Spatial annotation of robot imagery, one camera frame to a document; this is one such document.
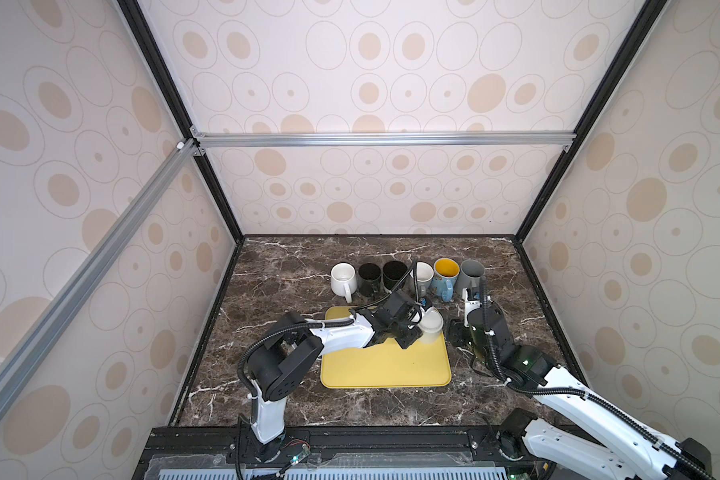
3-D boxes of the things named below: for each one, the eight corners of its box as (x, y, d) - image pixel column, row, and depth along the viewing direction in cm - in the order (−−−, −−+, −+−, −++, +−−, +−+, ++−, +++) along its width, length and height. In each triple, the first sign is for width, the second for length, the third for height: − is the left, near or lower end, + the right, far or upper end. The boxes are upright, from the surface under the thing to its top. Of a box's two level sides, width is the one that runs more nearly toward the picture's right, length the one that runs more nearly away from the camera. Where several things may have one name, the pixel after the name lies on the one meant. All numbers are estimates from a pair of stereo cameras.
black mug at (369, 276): (358, 299, 104) (358, 283, 97) (359, 279, 109) (358, 263, 102) (379, 299, 104) (380, 283, 97) (379, 279, 109) (380, 263, 102)
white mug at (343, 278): (331, 305, 102) (328, 290, 95) (333, 277, 110) (331, 262, 103) (356, 305, 102) (355, 290, 95) (356, 277, 110) (356, 262, 103)
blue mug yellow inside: (431, 303, 103) (437, 283, 93) (427, 279, 110) (432, 257, 100) (454, 303, 103) (463, 283, 94) (449, 279, 110) (457, 257, 100)
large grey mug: (456, 300, 104) (464, 281, 95) (451, 279, 110) (458, 259, 101) (477, 300, 104) (487, 281, 95) (471, 279, 110) (480, 259, 101)
